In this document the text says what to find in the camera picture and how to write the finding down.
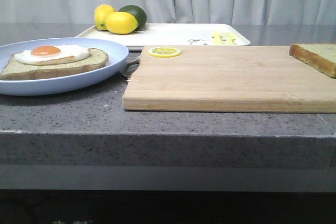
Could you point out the light blue round plate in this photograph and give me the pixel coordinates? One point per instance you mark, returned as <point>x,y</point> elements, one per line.
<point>117,57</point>

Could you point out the fried egg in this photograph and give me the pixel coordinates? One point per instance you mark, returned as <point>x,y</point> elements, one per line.
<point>52,55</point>

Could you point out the bread slice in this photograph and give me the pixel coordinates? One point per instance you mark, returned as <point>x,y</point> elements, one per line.
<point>15,70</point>
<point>318,56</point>

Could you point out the white bear tray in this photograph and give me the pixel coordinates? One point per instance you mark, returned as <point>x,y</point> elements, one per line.
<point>162,34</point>

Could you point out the lemon slice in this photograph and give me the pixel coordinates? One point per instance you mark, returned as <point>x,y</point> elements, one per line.
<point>164,52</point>

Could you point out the yellow plastic fork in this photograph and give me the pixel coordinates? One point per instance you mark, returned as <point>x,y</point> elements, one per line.
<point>217,36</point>

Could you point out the wooden cutting board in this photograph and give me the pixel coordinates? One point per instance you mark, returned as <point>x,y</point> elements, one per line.
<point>229,79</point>

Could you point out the yellow plastic knife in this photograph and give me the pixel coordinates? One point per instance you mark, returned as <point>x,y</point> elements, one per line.
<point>230,38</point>

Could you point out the front yellow lemon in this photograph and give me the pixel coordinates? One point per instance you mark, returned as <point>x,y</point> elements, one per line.
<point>120,23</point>

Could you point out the yellow lemon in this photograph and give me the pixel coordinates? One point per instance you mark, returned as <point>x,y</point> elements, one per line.
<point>120,23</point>
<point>101,12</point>

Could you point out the green lime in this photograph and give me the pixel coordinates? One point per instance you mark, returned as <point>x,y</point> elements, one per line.
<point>139,14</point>

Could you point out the rear yellow lemon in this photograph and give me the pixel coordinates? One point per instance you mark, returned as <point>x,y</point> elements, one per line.
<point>101,12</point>

